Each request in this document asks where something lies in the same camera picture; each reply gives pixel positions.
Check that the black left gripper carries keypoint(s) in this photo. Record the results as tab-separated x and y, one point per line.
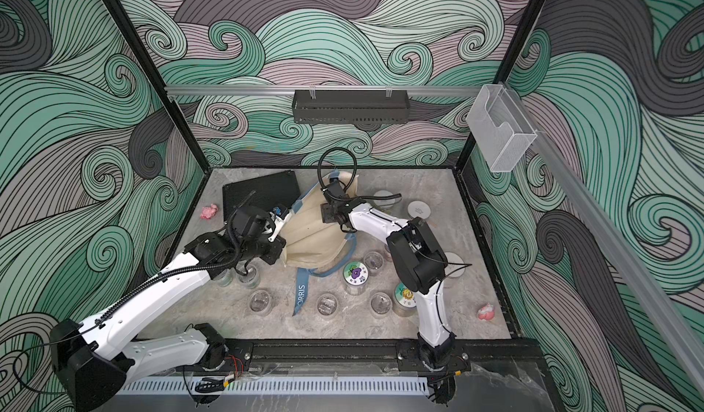
277	246

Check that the cream canvas tote bag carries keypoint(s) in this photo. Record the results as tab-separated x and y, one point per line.
313	248

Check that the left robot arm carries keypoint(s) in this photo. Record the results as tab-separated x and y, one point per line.
94	358

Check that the black ribbed hard case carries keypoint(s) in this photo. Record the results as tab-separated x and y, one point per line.
269	191

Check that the black wall shelf tray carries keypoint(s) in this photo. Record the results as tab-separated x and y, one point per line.
365	107

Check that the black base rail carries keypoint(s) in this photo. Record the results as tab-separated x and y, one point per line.
330	351

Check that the purple flower label jar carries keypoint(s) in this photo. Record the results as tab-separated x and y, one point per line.
356	276

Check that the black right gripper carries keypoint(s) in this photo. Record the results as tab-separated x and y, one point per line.
326	210

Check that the pink toy pig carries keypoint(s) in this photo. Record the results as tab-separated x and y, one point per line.
209	212

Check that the white slotted cable duct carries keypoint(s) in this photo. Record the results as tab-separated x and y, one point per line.
286	386

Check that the silver tin seed can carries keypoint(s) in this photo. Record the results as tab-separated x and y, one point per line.
455	266

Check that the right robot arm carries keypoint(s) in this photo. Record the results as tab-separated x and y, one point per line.
418	258

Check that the white lid flower jar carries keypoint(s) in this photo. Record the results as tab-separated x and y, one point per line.
404	304

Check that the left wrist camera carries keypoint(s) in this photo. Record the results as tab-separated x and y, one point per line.
279	217

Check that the clear small seed jar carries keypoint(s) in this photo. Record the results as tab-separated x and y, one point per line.
380	304

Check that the white mesh wall basket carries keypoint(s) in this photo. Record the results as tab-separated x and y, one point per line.
500	123

